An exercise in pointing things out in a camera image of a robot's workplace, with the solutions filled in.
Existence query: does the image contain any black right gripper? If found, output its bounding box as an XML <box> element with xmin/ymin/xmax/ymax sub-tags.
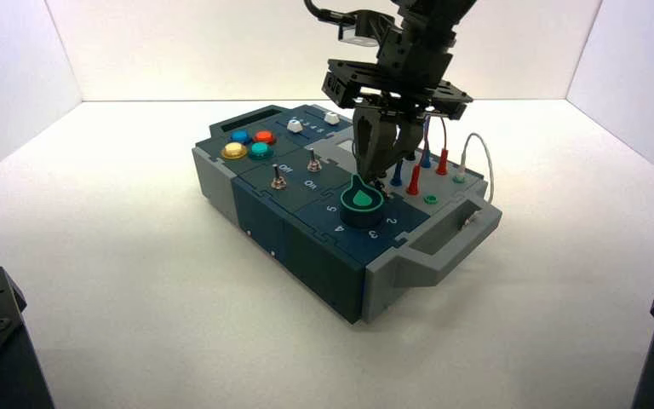
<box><xmin>322</xmin><ymin>28</ymin><xmax>473</xmax><ymax>176</ymax></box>

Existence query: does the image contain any green teardrop rotary knob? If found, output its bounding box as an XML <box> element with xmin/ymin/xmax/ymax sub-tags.
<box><xmin>340</xmin><ymin>173</ymin><xmax>386</xmax><ymax>229</ymax></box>

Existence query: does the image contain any teal round push button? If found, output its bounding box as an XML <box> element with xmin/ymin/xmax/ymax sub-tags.
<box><xmin>248</xmin><ymin>141</ymin><xmax>275</xmax><ymax>161</ymax></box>

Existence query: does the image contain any grey and dark blue control box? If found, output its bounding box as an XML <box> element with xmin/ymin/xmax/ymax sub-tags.
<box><xmin>191</xmin><ymin>103</ymin><xmax>503</xmax><ymax>325</ymax></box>

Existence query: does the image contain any yellow round push button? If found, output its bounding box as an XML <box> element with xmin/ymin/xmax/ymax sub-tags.
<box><xmin>221</xmin><ymin>141</ymin><xmax>249</xmax><ymax>161</ymax></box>

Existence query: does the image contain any black banana plug cable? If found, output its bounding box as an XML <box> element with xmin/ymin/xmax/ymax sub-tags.
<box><xmin>352</xmin><ymin>138</ymin><xmax>418</xmax><ymax>199</ymax></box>

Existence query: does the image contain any blue banana plug cable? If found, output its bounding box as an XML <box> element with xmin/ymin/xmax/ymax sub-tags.
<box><xmin>390</xmin><ymin>115</ymin><xmax>434</xmax><ymax>188</ymax></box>

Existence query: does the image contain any red banana plug cable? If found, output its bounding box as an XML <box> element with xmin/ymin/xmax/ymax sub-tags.
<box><xmin>405</xmin><ymin>115</ymin><xmax>451</xmax><ymax>197</ymax></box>

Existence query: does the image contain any white plug cable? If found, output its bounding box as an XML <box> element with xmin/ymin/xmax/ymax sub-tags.
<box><xmin>453</xmin><ymin>133</ymin><xmax>495</xmax><ymax>228</ymax></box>

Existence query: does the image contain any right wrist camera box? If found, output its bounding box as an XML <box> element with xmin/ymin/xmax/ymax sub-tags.
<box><xmin>338</xmin><ymin>11</ymin><xmax>396</xmax><ymax>49</ymax></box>

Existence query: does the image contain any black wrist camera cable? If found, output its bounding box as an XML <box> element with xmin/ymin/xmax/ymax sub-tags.
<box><xmin>303</xmin><ymin>0</ymin><xmax>356</xmax><ymax>26</ymax></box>

